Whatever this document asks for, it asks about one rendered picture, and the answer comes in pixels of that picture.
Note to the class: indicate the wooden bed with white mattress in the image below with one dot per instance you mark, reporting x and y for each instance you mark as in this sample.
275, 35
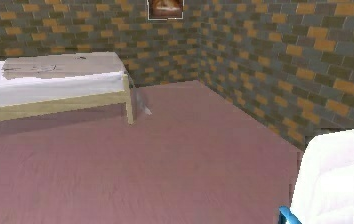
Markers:
51, 90

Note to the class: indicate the framed brown wall picture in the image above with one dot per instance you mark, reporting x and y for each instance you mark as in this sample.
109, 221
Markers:
165, 9

